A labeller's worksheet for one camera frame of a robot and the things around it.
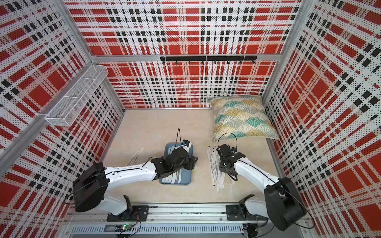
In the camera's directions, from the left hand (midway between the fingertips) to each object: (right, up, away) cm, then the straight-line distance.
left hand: (194, 157), depth 84 cm
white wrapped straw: (+13, -11, +3) cm, 17 cm away
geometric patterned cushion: (+31, +24, +9) cm, 41 cm away
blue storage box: (-6, -11, +1) cm, 13 cm away
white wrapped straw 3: (-40, -4, +9) cm, 41 cm away
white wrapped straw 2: (+15, -13, 0) cm, 20 cm away
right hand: (+20, -7, +3) cm, 21 cm away
